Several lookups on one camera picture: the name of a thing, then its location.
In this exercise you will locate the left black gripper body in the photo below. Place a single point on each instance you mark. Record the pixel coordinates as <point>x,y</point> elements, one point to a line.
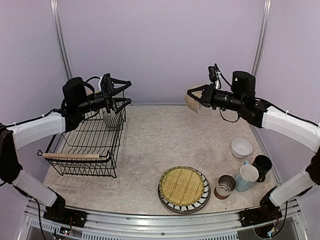
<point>99,101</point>

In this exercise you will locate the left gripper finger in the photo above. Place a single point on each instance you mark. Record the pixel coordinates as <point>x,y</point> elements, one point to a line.
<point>120,103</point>
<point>118,86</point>

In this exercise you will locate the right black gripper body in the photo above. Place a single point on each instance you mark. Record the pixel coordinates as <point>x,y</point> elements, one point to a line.
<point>234,102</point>

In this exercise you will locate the beige ceramic cup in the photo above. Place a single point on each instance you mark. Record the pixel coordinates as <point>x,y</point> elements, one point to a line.
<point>188,101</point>

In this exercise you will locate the white ceramic bowl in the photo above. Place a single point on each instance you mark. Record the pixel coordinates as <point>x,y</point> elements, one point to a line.
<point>241,148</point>

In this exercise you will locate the dark navy cup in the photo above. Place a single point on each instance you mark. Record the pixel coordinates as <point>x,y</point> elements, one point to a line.
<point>263,164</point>

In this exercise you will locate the light blue faceted cup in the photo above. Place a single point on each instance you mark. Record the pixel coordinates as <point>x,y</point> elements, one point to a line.
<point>246,176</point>

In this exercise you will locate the yellow woven bamboo mat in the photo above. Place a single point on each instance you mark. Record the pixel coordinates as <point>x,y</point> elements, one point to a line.
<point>181,186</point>

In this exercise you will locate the white brown ceramic cup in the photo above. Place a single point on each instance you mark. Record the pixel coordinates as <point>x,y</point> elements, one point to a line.
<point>226,184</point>

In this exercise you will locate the black white striped plate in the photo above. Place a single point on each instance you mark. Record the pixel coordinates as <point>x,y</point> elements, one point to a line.
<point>203,190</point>

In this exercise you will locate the grey deer pattern plate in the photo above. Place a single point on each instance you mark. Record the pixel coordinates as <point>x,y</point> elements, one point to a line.
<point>207,200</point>

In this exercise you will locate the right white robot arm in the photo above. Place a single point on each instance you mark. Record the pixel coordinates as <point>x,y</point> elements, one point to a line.
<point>262,114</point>

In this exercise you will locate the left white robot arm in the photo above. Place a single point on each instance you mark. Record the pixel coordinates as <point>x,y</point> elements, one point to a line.
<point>17,135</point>

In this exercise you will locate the striped ceramic bowl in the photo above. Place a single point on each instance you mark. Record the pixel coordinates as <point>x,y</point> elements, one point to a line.
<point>111,119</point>

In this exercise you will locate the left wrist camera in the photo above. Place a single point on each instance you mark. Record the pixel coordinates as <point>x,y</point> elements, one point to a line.
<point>77,94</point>

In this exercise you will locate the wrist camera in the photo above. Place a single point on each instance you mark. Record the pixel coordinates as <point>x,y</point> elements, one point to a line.
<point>77,94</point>
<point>243,83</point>

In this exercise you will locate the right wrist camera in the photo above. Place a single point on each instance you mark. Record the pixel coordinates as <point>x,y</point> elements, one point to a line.
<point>243,83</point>

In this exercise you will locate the black wire dish rack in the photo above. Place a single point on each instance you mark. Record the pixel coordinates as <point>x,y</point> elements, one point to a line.
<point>91,137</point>

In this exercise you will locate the left aluminium frame post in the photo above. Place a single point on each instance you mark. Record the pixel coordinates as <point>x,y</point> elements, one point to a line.
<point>54,6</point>

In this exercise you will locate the aluminium frame post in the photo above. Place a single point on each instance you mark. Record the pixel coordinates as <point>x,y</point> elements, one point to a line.
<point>262,36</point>
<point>54,6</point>

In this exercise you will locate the right aluminium frame post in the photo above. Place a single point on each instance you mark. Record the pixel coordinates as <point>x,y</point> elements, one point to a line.
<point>262,36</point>

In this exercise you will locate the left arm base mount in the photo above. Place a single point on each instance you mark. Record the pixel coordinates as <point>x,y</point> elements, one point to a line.
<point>66,216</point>

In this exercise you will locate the front aluminium rail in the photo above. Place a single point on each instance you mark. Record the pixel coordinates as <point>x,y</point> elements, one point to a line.
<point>102,225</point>

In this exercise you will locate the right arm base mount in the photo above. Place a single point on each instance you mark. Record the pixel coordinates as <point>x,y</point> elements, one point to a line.
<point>255,216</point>

